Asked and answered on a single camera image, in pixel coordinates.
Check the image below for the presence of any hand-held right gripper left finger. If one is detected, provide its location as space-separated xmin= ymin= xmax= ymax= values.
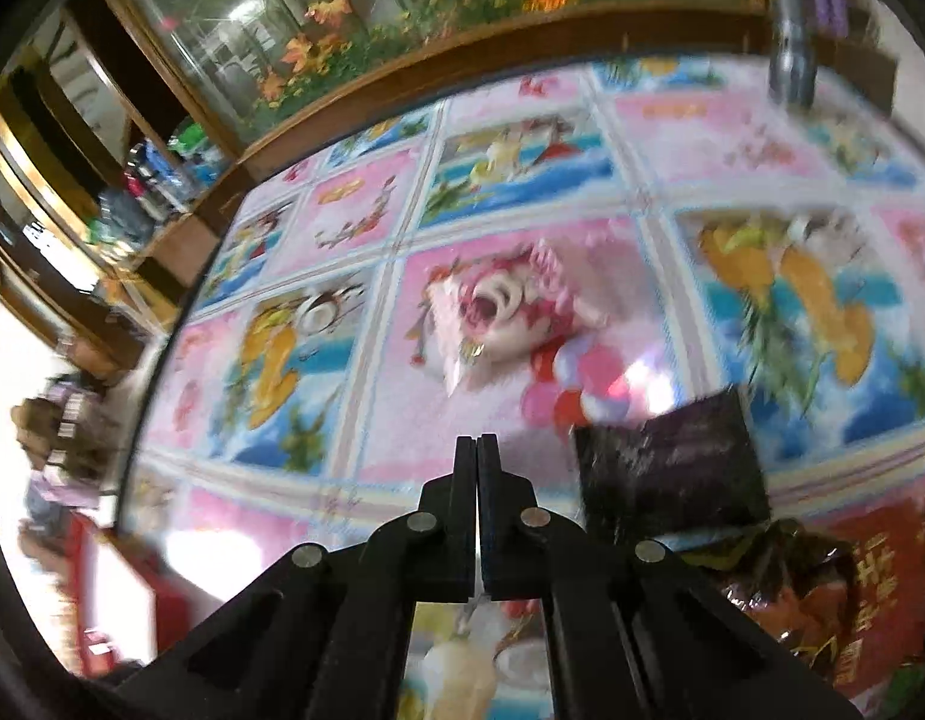
xmin=118 ymin=435 xmax=480 ymax=720

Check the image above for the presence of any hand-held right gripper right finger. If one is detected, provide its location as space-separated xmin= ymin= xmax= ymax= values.
xmin=477 ymin=433 xmax=870 ymax=720

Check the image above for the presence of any pink floral snack packet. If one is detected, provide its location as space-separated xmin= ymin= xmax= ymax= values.
xmin=428 ymin=240 xmax=609 ymax=391

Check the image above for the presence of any red cardboard box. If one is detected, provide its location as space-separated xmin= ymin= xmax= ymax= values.
xmin=58 ymin=510 xmax=197 ymax=683

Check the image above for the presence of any dark purple snack packet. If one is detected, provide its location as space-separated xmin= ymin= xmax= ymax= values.
xmin=571 ymin=384 xmax=771 ymax=548

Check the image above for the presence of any red and brown snack packet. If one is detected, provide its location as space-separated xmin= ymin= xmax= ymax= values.
xmin=800 ymin=510 xmax=925 ymax=720

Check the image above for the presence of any green plastic bag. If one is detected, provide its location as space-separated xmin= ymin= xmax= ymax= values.
xmin=166 ymin=120 xmax=224 ymax=166

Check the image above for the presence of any floral glass display cabinet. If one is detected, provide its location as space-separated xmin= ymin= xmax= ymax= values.
xmin=95 ymin=0 xmax=771 ymax=158

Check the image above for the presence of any wooden shelf unit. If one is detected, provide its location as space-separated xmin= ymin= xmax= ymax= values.
xmin=0 ymin=0 xmax=235 ymax=368

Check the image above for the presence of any grey metal flashlight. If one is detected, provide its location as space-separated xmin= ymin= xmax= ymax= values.
xmin=762 ymin=0 xmax=819 ymax=110

